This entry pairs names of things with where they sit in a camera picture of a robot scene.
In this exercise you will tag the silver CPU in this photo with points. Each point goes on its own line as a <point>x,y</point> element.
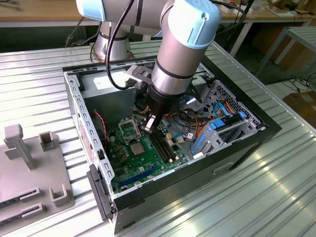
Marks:
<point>137,149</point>

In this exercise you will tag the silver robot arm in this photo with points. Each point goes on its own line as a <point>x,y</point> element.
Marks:
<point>177,49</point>

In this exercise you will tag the metal locking lever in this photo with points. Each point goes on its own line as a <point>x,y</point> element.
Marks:
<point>135,119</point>

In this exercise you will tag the black RAM slot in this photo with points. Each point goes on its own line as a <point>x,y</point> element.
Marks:
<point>167,141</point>
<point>161,144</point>
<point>164,142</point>
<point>158,146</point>

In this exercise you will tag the silver drive cage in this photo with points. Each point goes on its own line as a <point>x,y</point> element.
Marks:
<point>206,74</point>

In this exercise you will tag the grey power supply unit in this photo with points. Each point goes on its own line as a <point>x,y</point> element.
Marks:
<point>103,106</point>

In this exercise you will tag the green motherboard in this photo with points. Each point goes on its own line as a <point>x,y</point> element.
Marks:
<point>148,161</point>

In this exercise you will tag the hard disk in blue carrier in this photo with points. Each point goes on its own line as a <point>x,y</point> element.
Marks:
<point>218,124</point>

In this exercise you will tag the silver disk bay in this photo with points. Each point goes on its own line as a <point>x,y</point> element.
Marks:
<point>212,144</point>

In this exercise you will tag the blue expansion slot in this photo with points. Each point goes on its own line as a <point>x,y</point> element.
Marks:
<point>138,176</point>

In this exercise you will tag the black chipset chip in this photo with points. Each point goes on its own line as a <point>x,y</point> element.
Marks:
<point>121,172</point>

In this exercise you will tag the black PC case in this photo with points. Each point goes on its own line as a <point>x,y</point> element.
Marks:
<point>187,197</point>

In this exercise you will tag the black card retention latch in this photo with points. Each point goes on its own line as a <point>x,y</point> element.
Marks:
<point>98,190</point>

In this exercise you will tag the small white box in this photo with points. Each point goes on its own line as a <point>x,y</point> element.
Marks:
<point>248,10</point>

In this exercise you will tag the grey parts rack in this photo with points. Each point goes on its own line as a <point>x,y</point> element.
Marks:
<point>42,172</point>

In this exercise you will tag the brown cardboard box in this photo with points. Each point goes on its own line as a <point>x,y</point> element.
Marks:
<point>303,106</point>

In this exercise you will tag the wooden desk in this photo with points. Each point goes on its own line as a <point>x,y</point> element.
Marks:
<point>37,12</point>

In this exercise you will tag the white camera box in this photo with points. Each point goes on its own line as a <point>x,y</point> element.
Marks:
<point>138,74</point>

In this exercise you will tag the metal frame table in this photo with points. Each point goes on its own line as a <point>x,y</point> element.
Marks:
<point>303,32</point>

